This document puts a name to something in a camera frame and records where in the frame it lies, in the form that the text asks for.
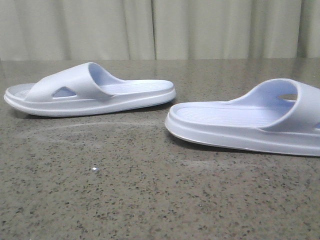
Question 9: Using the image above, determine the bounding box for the light blue slipper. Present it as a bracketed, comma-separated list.
[4, 62, 176, 117]
[165, 78, 320, 156]

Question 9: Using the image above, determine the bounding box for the beige curtain backdrop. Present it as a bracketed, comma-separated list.
[0, 0, 320, 61]

